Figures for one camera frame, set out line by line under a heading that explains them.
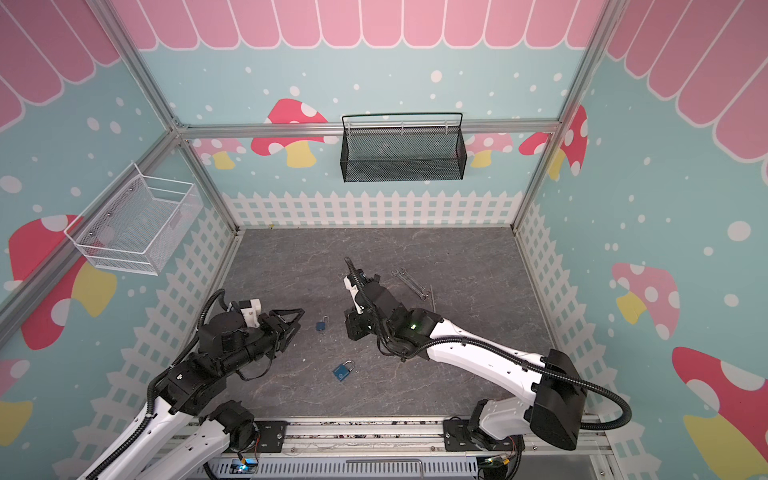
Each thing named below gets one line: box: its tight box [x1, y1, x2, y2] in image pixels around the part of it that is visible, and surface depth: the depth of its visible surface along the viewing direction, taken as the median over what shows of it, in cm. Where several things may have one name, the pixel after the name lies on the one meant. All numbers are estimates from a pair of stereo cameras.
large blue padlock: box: [332, 360, 355, 382], surface depth 86 cm
